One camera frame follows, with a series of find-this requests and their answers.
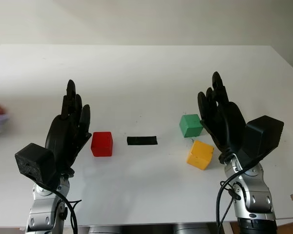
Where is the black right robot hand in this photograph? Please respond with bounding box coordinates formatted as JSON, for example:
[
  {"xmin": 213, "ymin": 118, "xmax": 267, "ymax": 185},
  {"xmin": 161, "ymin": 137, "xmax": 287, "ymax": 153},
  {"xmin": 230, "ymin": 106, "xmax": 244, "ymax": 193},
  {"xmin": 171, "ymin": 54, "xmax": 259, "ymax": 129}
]
[{"xmin": 197, "ymin": 71, "xmax": 247, "ymax": 163}]

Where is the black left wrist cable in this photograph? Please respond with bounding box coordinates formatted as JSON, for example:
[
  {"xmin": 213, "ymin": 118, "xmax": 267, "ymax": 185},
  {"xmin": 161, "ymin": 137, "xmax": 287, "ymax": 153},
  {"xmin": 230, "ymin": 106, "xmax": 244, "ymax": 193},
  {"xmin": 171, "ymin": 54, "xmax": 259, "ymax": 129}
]
[{"xmin": 36, "ymin": 182, "xmax": 83, "ymax": 234}]

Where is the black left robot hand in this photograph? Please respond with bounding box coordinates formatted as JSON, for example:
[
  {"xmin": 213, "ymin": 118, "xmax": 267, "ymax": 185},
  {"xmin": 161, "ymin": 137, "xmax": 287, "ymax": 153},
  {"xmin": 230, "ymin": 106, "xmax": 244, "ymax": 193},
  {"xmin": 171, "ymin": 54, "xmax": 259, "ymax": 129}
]
[{"xmin": 45, "ymin": 79, "xmax": 92, "ymax": 176}]

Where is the black tape strip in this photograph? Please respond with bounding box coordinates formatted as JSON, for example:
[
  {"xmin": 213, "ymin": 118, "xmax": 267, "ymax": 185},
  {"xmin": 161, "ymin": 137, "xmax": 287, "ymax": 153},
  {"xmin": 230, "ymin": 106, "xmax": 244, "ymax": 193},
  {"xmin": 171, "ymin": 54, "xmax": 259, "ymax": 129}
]
[{"xmin": 126, "ymin": 136, "xmax": 158, "ymax": 146}]

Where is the green cube block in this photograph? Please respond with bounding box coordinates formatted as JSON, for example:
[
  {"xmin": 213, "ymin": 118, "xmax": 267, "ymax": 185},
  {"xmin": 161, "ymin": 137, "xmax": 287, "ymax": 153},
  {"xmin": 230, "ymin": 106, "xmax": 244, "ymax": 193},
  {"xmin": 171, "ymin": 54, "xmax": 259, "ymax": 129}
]
[{"xmin": 179, "ymin": 114, "xmax": 204, "ymax": 138}]

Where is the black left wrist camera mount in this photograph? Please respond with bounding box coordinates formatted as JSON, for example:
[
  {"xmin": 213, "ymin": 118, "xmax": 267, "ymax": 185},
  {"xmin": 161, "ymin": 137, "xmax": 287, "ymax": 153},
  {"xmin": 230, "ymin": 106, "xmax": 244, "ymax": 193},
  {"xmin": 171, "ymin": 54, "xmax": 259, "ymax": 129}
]
[{"xmin": 14, "ymin": 143, "xmax": 57, "ymax": 184}]

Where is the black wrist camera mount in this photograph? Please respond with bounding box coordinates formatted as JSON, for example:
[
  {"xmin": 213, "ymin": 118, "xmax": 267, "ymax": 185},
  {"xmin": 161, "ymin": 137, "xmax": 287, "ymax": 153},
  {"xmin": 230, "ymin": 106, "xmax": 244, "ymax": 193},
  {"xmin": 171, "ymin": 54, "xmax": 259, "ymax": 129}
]
[
  {"xmin": 236, "ymin": 115, "xmax": 285, "ymax": 169},
  {"xmin": 14, "ymin": 143, "xmax": 57, "ymax": 184}
]

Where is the red cube block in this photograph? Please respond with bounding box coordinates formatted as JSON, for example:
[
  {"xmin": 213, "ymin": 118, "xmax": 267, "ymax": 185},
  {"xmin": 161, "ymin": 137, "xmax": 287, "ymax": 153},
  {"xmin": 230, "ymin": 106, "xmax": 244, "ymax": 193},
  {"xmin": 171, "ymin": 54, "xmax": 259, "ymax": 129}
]
[{"xmin": 90, "ymin": 131, "xmax": 113, "ymax": 157}]

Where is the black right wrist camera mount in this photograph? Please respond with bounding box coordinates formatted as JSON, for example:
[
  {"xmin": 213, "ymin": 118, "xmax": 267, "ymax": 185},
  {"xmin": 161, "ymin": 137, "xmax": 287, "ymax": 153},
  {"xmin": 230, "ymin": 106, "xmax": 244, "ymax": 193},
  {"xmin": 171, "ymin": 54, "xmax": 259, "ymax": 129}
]
[{"xmin": 236, "ymin": 115, "xmax": 285, "ymax": 169}]

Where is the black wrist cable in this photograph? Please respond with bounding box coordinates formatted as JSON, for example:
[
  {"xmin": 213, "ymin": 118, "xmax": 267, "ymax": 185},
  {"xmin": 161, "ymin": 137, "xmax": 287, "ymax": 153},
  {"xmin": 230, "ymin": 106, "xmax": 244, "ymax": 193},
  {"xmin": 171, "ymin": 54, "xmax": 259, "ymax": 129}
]
[
  {"xmin": 216, "ymin": 156, "xmax": 264, "ymax": 234},
  {"xmin": 36, "ymin": 182, "xmax": 83, "ymax": 234}
]

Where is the grey robot torso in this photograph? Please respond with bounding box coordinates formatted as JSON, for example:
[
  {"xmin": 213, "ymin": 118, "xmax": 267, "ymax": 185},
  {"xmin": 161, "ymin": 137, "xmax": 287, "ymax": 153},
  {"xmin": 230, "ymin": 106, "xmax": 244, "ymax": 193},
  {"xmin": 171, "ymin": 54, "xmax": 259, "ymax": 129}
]
[{"xmin": 87, "ymin": 223, "xmax": 210, "ymax": 234}]

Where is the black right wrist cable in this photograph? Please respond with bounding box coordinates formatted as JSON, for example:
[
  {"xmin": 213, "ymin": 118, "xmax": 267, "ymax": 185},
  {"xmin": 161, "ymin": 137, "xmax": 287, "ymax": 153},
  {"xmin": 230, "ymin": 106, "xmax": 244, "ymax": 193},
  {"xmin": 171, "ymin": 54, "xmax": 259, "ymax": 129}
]
[{"xmin": 216, "ymin": 156, "xmax": 264, "ymax": 234}]

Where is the yellow cube block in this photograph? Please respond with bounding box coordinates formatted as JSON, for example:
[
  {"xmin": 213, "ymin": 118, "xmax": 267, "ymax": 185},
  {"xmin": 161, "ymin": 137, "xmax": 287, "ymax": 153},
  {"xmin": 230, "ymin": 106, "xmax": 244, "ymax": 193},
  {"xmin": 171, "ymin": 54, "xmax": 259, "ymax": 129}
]
[{"xmin": 186, "ymin": 140, "xmax": 215, "ymax": 171}]

